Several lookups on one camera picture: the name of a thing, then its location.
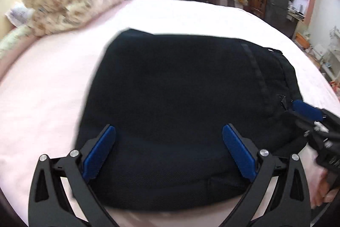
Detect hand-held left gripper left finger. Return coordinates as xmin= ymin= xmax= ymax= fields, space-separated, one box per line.
xmin=28 ymin=124 xmax=117 ymax=227

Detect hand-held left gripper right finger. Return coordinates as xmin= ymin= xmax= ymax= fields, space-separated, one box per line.
xmin=222 ymin=124 xmax=311 ymax=227

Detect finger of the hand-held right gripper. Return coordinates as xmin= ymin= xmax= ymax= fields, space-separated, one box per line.
xmin=289 ymin=100 xmax=326 ymax=126

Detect black pants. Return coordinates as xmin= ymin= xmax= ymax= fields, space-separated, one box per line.
xmin=75 ymin=28 xmax=309 ymax=213

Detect person's right hand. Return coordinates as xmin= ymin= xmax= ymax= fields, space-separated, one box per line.
xmin=311 ymin=168 xmax=340 ymax=207

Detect white rack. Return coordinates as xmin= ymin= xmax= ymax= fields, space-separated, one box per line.
xmin=319 ymin=27 xmax=340 ymax=79

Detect orange box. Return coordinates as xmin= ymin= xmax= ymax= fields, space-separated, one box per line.
xmin=295 ymin=33 xmax=310 ymax=48

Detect pink bed blanket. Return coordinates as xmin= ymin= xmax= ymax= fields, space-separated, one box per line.
xmin=0 ymin=0 xmax=339 ymax=227

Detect grey cloth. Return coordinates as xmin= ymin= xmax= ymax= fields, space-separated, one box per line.
xmin=266 ymin=0 xmax=291 ymax=28

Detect long floral bolster pillow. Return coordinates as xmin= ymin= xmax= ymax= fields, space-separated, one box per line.
xmin=0 ymin=25 xmax=35 ymax=60

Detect small purple floral cloth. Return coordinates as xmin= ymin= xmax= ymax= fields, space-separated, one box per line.
xmin=5 ymin=2 xmax=34 ymax=28

